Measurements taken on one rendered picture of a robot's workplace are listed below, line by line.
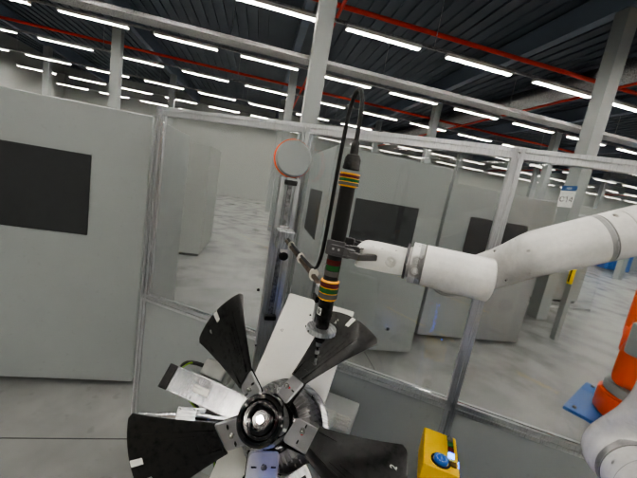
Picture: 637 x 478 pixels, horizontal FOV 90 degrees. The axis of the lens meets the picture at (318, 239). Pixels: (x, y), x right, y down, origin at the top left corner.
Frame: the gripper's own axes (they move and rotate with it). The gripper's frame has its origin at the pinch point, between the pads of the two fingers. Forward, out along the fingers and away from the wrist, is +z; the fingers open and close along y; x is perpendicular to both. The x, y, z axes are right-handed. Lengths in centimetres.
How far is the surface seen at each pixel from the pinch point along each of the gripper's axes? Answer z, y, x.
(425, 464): -32, 21, -60
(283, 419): 4.1, -4.1, -43.1
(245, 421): 13.2, -6.0, -46.3
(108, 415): 158, 77, -167
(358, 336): -6.7, 14.7, -26.0
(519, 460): -72, 70, -82
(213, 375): 36, 13, -53
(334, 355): -1.9, 9.9, -31.0
